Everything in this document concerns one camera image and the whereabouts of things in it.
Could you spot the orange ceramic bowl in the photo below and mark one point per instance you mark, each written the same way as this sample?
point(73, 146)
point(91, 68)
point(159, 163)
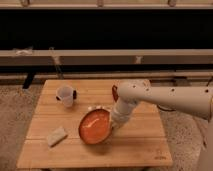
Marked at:
point(95, 126)

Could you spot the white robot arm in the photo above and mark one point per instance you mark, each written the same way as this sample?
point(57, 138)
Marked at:
point(196, 101)

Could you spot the dark red chip bag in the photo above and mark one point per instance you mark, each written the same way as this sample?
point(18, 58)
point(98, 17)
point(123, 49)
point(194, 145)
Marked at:
point(114, 93)

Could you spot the clear plastic cup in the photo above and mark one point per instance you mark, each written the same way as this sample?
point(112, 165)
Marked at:
point(66, 94)

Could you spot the beige sponge block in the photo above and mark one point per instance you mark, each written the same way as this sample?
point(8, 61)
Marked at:
point(56, 136)

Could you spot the wooden table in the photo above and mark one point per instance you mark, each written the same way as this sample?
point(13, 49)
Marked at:
point(140, 142)

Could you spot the long metal rail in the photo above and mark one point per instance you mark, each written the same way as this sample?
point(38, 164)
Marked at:
point(174, 56)

